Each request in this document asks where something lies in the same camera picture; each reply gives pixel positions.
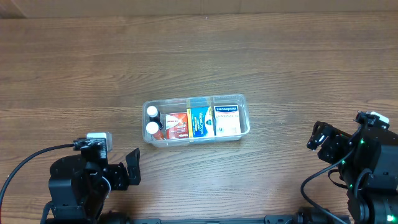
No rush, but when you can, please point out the orange bottle white cap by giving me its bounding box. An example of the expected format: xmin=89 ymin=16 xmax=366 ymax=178
xmin=146 ymin=121 xmax=165 ymax=140

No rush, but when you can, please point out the black bottle white cap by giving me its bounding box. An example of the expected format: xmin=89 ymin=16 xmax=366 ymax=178
xmin=146 ymin=106 xmax=164 ymax=130

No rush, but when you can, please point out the red small box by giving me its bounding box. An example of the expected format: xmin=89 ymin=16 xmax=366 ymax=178
xmin=165 ymin=113 xmax=189 ymax=139

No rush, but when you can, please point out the blue yellow box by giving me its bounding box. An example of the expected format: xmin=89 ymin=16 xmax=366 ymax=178
xmin=187 ymin=106 xmax=215 ymax=138

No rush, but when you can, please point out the white plaster box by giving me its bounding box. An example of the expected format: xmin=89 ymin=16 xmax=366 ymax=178
xmin=214 ymin=105 xmax=241 ymax=136

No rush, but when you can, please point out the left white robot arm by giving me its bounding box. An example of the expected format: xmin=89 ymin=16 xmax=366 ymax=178
xmin=40 ymin=148 xmax=141 ymax=224

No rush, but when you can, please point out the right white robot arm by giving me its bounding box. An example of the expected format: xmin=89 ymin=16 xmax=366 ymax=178
xmin=307 ymin=121 xmax=397 ymax=223

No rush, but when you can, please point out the clear plastic container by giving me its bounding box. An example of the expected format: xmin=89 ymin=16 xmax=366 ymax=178
xmin=142 ymin=94 xmax=251 ymax=147

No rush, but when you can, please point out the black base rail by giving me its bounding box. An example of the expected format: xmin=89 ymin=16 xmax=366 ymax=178
xmin=98 ymin=207 xmax=340 ymax=224

